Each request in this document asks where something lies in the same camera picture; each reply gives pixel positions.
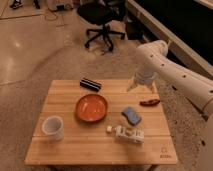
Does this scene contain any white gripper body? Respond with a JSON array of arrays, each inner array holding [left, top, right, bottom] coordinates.
[[134, 67, 155, 86]]

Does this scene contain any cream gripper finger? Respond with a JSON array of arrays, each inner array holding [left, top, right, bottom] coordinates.
[[150, 84, 157, 93], [126, 80, 137, 92]]

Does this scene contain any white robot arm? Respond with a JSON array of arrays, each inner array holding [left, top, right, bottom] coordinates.
[[127, 40, 213, 171]]

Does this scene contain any dark red chili pepper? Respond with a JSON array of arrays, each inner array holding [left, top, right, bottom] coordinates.
[[139, 99, 160, 107]]

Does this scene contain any blue sponge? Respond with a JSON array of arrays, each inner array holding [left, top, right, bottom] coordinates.
[[122, 107, 141, 125]]

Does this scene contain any black striped box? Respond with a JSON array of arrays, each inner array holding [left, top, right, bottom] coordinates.
[[80, 78, 102, 92]]

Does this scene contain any orange bowl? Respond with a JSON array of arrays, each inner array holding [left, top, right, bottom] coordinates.
[[75, 94, 108, 122]]

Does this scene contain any white plastic bottle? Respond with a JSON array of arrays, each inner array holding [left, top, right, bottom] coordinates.
[[106, 125, 144, 143]]

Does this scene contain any wooden table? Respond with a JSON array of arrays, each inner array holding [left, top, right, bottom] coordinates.
[[25, 79, 177, 166]]

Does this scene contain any black office chair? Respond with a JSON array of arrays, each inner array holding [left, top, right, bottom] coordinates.
[[77, 0, 125, 51]]

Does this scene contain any white plastic cup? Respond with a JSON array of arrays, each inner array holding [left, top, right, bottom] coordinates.
[[42, 116, 64, 140]]

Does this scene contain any person's shoe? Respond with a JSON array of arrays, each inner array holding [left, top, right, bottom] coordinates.
[[10, 0, 23, 10]]

